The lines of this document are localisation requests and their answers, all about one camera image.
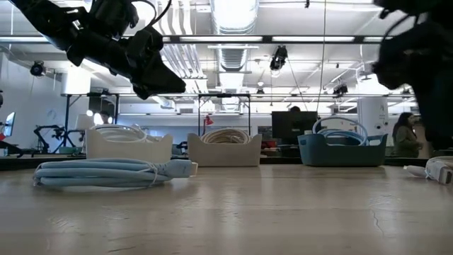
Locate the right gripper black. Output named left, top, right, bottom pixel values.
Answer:
left=372, top=17, right=453, bottom=150

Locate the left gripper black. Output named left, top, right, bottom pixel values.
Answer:
left=67, top=28, right=187, bottom=101

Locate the white cable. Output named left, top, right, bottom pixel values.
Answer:
left=403, top=155, right=453, bottom=186
left=90, top=123, right=160, bottom=144

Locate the beige cable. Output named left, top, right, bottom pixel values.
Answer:
left=201, top=132, right=252, bottom=145
left=203, top=127, right=251, bottom=137

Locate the light blue cable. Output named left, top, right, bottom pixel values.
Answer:
left=317, top=128, right=365, bottom=146
left=33, top=157, right=199, bottom=188
left=312, top=116, right=369, bottom=147

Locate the white round column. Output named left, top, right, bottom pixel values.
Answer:
left=357, top=97, right=390, bottom=137

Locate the white plastic bin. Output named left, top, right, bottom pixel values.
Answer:
left=84, top=127, right=174, bottom=164

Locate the white lampshade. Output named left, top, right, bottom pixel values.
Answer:
left=75, top=113, right=96, bottom=131

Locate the beige plastic bin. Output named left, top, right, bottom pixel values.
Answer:
left=187, top=132, right=263, bottom=168

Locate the black ceiling spotlight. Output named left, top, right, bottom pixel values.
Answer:
left=332, top=83, right=350, bottom=96
left=30, top=60, right=47, bottom=77

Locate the dark teal plastic bin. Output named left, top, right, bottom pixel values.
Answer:
left=297, top=132, right=389, bottom=168

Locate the black overhead beam with lights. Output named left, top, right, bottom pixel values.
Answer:
left=161, top=34, right=394, bottom=45

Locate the black monitor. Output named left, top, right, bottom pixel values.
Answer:
left=271, top=110, right=319, bottom=146

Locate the tilted background monitor screen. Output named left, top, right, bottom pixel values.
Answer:
left=2, top=111, right=17, bottom=137

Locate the black background station frame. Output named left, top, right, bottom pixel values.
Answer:
left=62, top=92, right=120, bottom=149
left=197, top=93, right=252, bottom=137

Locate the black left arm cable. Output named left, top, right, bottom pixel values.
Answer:
left=130, top=0, right=174, bottom=28

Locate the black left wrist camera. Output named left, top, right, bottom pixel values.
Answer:
left=88, top=0, right=139, bottom=36

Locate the silver ceiling air duct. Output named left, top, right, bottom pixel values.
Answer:
left=210, top=0, right=260, bottom=114

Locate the black hanging camera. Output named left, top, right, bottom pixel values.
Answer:
left=269, top=45, right=289, bottom=72

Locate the thin hanging cable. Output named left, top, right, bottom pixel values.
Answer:
left=316, top=0, right=327, bottom=113

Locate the black metal table frame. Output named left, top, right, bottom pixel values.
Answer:
left=0, top=154, right=453, bottom=171

